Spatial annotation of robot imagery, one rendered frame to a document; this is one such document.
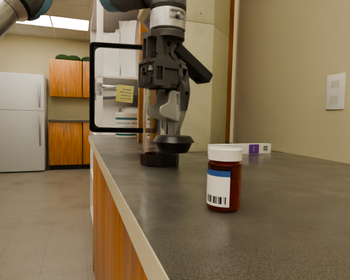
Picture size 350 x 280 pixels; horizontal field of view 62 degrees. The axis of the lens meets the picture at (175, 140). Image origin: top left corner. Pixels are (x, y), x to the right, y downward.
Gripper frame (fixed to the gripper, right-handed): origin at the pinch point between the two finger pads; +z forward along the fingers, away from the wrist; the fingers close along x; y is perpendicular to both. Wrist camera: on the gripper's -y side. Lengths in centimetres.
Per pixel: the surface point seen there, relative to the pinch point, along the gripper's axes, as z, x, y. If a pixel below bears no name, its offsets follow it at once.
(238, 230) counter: 10.2, 31.0, 11.8
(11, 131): 27, -544, -11
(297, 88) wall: -15, -14, -66
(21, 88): -51, -539, -28
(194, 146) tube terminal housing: 8.1, -32.3, -30.7
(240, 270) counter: 10.2, 37.2, 18.0
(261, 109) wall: -7, -36, -72
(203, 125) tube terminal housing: -0.1, -31.3, -34.1
